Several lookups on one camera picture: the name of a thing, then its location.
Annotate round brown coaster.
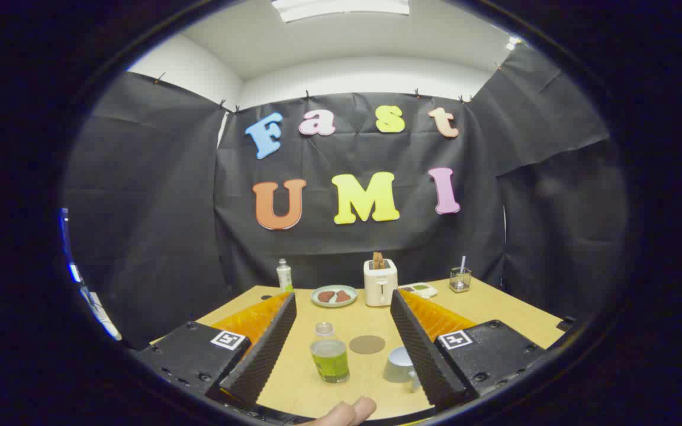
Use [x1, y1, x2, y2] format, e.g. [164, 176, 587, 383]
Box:
[349, 335, 387, 355]

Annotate ceiling light panel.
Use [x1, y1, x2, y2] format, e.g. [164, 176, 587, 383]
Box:
[271, 0, 411, 23]

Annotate clear juice bottle green label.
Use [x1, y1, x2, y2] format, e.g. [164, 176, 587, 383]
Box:
[310, 321, 351, 384]

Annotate small white green bottle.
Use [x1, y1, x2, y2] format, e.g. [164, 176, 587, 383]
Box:
[276, 258, 294, 293]

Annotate pale green plate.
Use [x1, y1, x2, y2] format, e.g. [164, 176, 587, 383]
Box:
[310, 285, 358, 308]

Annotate wooden table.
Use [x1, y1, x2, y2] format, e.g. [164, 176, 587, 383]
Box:
[150, 277, 567, 422]

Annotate white divided tray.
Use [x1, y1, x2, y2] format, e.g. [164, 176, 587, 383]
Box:
[398, 282, 438, 299]

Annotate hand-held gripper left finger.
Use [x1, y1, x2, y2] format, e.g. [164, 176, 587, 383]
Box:
[131, 291, 298, 410]

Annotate pale grey cup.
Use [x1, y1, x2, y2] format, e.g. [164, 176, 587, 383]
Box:
[382, 346, 422, 392]

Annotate cream toaster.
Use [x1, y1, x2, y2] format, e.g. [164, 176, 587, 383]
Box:
[363, 259, 399, 307]

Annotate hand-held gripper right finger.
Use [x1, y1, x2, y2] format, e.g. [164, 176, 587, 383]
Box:
[390, 288, 549, 413]

